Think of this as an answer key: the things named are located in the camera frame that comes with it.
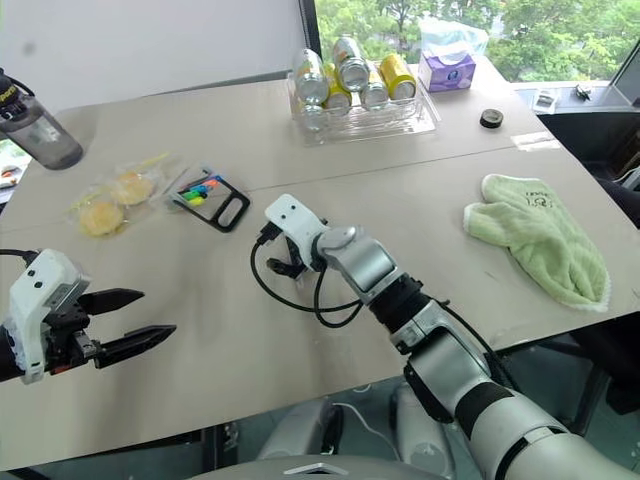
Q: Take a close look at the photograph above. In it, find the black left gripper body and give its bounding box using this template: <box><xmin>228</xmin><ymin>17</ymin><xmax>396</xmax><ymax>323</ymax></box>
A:
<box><xmin>43</xmin><ymin>302</ymin><xmax>102</xmax><ymax>376</ymax></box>

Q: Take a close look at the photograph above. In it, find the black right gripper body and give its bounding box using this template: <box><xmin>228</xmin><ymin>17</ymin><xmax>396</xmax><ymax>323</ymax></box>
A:
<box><xmin>283</xmin><ymin>233</ymin><xmax>327</xmax><ymax>274</ymax></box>

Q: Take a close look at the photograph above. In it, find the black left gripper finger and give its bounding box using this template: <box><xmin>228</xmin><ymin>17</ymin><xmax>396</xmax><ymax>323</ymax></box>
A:
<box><xmin>78</xmin><ymin>287</ymin><xmax>147</xmax><ymax>317</ymax></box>
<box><xmin>93</xmin><ymin>324</ymin><xmax>178</xmax><ymax>371</ymax></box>

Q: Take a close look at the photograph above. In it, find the pack of coloured markers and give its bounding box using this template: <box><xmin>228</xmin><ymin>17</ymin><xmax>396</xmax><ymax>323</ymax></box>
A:
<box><xmin>167</xmin><ymin>168</ymin><xmax>252</xmax><ymax>234</ymax></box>

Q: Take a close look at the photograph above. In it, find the bread bun in clear bag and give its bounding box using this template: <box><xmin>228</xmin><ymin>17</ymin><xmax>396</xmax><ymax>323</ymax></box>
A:
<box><xmin>62</xmin><ymin>184</ymin><xmax>134</xmax><ymax>240</ymax></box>
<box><xmin>102</xmin><ymin>152</ymin><xmax>174</xmax><ymax>212</ymax></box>

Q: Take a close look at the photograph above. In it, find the clear plastic drinks tray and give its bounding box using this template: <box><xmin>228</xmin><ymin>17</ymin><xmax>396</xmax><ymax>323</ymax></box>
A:
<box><xmin>287</xmin><ymin>72</ymin><xmax>442</xmax><ymax>149</ymax></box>

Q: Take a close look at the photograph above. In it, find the yellow drink can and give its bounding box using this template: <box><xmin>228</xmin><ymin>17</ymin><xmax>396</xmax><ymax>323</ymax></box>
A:
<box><xmin>322</xmin><ymin>62</ymin><xmax>354</xmax><ymax>110</ymax></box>
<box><xmin>378</xmin><ymin>53</ymin><xmax>417</xmax><ymax>101</ymax></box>

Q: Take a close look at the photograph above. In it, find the silver drink can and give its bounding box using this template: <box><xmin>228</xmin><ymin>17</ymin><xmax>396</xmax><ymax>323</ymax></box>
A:
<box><xmin>360</xmin><ymin>69</ymin><xmax>391</xmax><ymax>112</ymax></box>
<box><xmin>332</xmin><ymin>35</ymin><xmax>372</xmax><ymax>93</ymax></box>

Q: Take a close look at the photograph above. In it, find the grey transparent water bottle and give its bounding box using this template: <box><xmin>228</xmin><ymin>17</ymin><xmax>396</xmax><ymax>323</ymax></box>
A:
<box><xmin>0</xmin><ymin>68</ymin><xmax>84</xmax><ymax>171</ymax></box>

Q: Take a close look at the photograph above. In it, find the purple tissue box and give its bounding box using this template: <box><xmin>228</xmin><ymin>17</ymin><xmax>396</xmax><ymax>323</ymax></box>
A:
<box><xmin>417</xmin><ymin>52</ymin><xmax>477</xmax><ymax>94</ymax></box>

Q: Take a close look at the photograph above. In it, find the green towel mitt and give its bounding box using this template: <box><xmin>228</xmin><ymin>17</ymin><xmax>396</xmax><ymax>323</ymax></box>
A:
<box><xmin>463</xmin><ymin>173</ymin><xmax>612</xmax><ymax>314</ymax></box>

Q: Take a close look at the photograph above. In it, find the black chair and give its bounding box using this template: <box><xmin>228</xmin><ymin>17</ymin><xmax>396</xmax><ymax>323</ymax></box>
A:
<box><xmin>537</xmin><ymin>109</ymin><xmax>640</xmax><ymax>227</ymax></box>

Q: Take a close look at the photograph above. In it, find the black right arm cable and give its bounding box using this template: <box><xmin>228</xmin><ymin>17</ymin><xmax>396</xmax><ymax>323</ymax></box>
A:
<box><xmin>250</xmin><ymin>222</ymin><xmax>367</xmax><ymax>330</ymax></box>

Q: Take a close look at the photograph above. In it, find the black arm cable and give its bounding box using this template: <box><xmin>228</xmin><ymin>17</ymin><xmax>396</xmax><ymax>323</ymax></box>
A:
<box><xmin>0</xmin><ymin>248</ymin><xmax>39</xmax><ymax>264</ymax></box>
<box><xmin>250</xmin><ymin>222</ymin><xmax>367</xmax><ymax>330</ymax></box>

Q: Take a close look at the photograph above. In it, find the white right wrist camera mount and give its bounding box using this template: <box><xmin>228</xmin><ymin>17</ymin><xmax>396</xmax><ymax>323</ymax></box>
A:
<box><xmin>263</xmin><ymin>193</ymin><xmax>329</xmax><ymax>262</ymax></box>

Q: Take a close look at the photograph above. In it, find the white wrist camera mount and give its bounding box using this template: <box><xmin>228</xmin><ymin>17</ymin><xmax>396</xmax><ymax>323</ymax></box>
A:
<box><xmin>263</xmin><ymin>193</ymin><xmax>329</xmax><ymax>262</ymax></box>
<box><xmin>8</xmin><ymin>248</ymin><xmax>92</xmax><ymax>385</ymax></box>

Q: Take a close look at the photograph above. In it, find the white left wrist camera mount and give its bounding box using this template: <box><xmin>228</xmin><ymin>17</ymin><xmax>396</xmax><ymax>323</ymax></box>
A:
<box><xmin>8</xmin><ymin>248</ymin><xmax>92</xmax><ymax>385</ymax></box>

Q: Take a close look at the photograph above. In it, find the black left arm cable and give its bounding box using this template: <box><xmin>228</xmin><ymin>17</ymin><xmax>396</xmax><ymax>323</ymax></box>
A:
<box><xmin>0</xmin><ymin>248</ymin><xmax>39</xmax><ymax>264</ymax></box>

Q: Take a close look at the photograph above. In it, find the thin white cable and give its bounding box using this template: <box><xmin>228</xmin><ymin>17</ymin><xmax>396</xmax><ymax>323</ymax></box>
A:
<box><xmin>344</xmin><ymin>402</ymin><xmax>397</xmax><ymax>447</ymax></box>

